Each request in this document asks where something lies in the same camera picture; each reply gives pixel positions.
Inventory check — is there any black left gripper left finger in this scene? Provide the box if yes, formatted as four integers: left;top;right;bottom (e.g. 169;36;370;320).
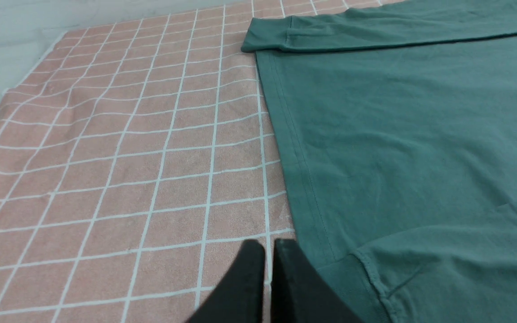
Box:
187;240;265;323

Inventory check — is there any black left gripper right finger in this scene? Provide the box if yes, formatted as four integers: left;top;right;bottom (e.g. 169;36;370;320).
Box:
270;239;362;323

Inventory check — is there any green long sleeve shirt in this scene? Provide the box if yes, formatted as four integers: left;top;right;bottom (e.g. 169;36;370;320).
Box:
241;0;517;323

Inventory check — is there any pink checkered tablecloth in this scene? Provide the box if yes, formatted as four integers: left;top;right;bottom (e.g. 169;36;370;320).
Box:
0;0;383;323

